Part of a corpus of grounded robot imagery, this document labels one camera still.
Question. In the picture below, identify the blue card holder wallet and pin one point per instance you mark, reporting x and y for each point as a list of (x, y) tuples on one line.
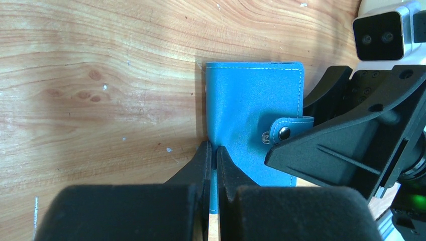
[(248, 105)]

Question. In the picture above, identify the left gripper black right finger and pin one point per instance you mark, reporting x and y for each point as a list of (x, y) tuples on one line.
[(248, 211)]

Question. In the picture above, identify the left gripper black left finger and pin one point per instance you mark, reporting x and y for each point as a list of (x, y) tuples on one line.
[(175, 210)]

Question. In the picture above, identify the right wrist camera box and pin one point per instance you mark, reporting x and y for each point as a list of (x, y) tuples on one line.
[(390, 32)]

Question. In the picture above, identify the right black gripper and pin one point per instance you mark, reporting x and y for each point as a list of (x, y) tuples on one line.
[(368, 132)]

